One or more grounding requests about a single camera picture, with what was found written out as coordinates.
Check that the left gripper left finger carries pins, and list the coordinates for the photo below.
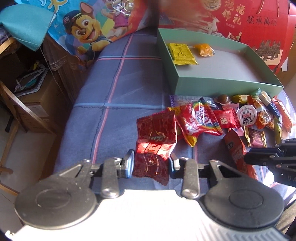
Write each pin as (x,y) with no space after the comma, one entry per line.
(101,180)

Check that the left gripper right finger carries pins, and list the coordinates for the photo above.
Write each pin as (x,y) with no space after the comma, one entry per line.
(190,171)

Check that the orange snack packet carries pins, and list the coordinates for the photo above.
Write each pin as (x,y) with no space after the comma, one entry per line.
(264,118)

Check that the dark red patterned snack packet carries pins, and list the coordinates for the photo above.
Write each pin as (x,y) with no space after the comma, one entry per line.
(156,139)

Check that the red spicy strip packet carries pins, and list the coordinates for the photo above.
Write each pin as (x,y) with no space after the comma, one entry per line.
(237,151)

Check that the red rainbow candy packet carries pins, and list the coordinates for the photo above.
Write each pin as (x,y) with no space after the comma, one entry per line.
(196,118)

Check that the yellow wafer packet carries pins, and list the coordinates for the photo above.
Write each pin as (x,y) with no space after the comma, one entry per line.
(181,54)

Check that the orange candy packet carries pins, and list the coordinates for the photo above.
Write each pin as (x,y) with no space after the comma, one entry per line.
(204,50)

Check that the brown gold chocolate packet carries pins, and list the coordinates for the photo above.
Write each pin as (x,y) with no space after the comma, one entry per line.
(255,138)

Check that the white jelly cup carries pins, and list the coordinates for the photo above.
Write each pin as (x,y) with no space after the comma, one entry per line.
(247,115)

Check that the red double happiness candy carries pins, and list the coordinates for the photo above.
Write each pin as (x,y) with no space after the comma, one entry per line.
(227,118)

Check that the purple snack bar wrapper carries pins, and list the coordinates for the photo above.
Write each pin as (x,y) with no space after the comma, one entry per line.
(178,100)

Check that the chocolate ball lollipop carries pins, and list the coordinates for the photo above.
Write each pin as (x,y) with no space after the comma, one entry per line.
(223,99)

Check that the brown cardboard box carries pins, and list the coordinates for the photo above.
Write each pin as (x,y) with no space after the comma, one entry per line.
(35,109)

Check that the green cardboard box tray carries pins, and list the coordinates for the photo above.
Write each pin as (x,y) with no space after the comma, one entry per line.
(234,69)

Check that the red figures gift box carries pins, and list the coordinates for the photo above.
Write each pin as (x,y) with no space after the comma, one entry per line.
(267,27)

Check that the blue cartoon dog snack bag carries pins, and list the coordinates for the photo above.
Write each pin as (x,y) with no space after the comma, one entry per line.
(85,28)

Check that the red deer gift bag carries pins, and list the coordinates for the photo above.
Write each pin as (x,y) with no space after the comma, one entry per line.
(220,18)

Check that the teal cloth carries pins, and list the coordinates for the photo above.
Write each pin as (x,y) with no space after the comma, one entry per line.
(28,24)

